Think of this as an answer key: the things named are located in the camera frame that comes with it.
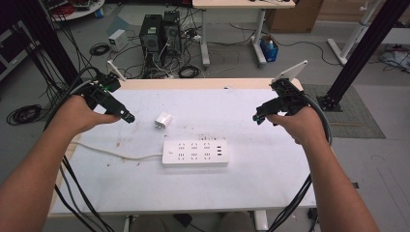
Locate wooden desk with white legs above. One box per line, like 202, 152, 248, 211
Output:
191, 0, 297, 69

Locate gripper black cables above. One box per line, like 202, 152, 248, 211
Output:
43, 66, 115, 232
266, 91, 334, 232

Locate grey floor mat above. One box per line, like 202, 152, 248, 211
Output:
302, 83, 387, 140

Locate white stand leg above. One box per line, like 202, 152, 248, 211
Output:
326, 0, 382, 66

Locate black metal post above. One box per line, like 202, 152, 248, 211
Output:
316, 0, 410, 113
14, 0, 81, 88

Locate white power strip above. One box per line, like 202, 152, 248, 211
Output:
161, 138, 230, 169

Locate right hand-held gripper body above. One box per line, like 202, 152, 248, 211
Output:
257, 59, 311, 118

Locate person's left hand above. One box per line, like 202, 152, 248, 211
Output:
47, 94, 123, 137

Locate person's right hand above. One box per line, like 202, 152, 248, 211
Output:
265, 105, 327, 146

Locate round white table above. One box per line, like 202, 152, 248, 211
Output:
41, 0, 106, 22

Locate white charger plug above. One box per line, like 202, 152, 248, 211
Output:
154, 111, 174, 131

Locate left gripper black cables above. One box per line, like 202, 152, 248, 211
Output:
43, 66, 115, 232

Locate white table leg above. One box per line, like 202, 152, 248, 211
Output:
253, 210, 270, 232

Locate small white box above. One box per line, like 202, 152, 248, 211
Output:
107, 28, 130, 53

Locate brown cardboard box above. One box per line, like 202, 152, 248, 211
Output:
265, 0, 325, 34

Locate black computer tower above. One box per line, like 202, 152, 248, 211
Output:
162, 10, 183, 56
138, 14, 164, 64

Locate coiled black cable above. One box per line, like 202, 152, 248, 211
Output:
89, 42, 111, 57
6, 103, 44, 127
177, 65, 202, 79

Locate blue box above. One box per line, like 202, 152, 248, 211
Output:
259, 34, 280, 63

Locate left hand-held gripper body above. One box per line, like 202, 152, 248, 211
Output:
80, 59, 130, 118

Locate white power strip cable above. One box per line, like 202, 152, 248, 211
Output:
71, 140, 164, 161

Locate right gripper black cables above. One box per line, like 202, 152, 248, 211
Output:
266, 91, 334, 232

